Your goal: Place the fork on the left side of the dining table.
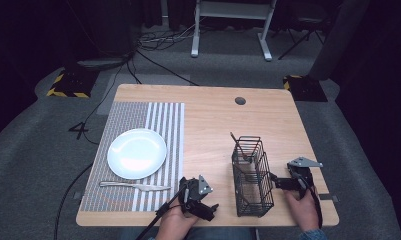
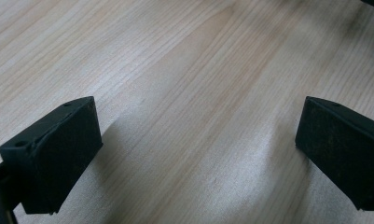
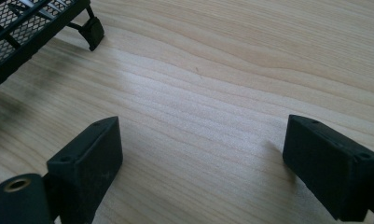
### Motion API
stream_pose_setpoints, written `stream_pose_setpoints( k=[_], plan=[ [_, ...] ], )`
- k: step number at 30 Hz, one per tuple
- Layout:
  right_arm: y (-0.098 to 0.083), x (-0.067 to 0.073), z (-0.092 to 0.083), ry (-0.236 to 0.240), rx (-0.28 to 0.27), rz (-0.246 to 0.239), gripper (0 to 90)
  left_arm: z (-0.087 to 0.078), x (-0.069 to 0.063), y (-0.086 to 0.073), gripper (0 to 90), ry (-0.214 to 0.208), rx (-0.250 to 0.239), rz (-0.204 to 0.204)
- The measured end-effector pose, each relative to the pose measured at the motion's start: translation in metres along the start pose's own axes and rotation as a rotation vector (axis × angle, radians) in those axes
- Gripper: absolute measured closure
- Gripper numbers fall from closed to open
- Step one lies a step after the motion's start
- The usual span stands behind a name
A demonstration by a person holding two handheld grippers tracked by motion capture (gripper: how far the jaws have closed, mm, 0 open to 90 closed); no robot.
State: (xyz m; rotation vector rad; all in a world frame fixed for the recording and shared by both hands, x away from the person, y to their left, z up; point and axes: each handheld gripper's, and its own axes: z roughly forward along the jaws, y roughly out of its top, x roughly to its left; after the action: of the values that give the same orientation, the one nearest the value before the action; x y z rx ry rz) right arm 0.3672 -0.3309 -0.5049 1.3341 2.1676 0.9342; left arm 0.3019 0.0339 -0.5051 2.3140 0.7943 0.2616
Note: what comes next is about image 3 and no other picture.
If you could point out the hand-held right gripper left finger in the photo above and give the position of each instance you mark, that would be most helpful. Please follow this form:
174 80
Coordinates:
88 168

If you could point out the black metal mesh rack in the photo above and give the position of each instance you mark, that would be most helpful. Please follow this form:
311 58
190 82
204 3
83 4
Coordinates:
26 28

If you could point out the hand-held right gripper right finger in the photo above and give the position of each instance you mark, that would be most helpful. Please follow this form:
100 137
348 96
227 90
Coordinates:
327 174

